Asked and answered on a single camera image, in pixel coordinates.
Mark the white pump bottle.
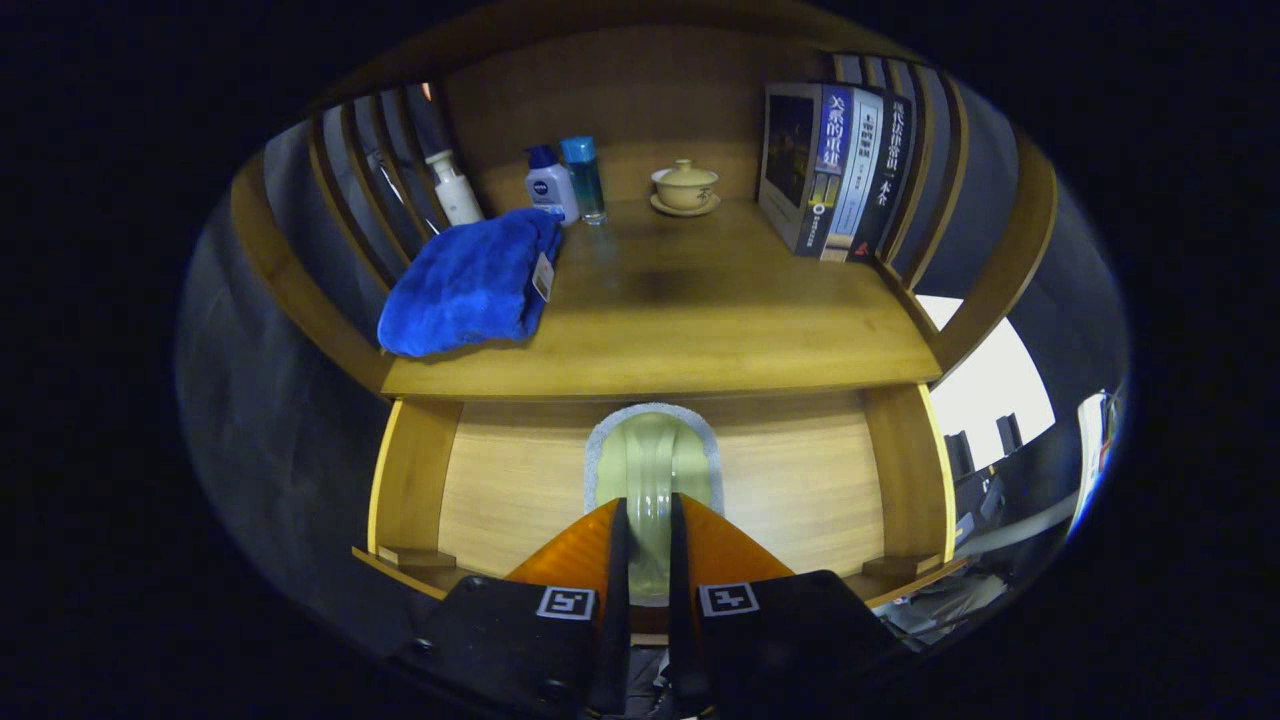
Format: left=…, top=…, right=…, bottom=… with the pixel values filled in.
left=425, top=150, right=486, bottom=227

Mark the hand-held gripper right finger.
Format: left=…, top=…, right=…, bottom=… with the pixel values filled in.
left=668, top=492, right=911, bottom=716

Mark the black spine book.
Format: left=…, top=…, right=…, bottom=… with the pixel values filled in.
left=850, top=92, right=916, bottom=264

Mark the wooden cabinet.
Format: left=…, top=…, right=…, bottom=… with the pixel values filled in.
left=230, top=0, right=1059, bottom=401

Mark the blue towel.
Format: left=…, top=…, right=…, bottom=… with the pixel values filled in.
left=377, top=208, right=564, bottom=359

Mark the beige lidded teacup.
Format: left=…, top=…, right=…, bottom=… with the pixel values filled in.
left=650, top=159, right=721, bottom=218

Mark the white bottle blue cap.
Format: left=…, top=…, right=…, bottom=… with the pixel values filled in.
left=524, top=145, right=580, bottom=226

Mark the white side table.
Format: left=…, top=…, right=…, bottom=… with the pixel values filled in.
left=960, top=390, right=1126, bottom=557

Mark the pale blue spine book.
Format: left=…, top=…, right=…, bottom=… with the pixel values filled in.
left=820, top=88, right=886, bottom=263

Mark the teal clear bottle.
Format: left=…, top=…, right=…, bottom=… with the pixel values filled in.
left=559, top=136, right=608, bottom=226

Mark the white box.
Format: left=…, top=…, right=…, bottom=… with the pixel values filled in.
left=915, top=295, right=1059, bottom=481

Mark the wooden drawer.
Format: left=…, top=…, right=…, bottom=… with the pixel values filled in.
left=352, top=385, right=969, bottom=611

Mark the green handle sponge brush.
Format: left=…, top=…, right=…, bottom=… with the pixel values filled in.
left=583, top=402, right=725, bottom=606

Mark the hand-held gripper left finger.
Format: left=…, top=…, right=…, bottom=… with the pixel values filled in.
left=390, top=497, right=633, bottom=716

